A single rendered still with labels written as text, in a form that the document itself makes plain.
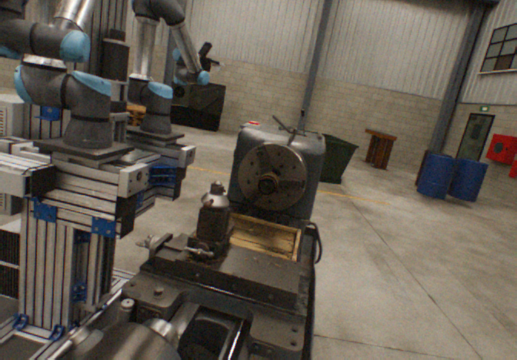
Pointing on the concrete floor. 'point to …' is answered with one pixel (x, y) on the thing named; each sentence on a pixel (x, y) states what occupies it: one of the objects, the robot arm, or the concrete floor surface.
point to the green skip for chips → (335, 158)
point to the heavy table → (379, 148)
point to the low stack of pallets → (135, 115)
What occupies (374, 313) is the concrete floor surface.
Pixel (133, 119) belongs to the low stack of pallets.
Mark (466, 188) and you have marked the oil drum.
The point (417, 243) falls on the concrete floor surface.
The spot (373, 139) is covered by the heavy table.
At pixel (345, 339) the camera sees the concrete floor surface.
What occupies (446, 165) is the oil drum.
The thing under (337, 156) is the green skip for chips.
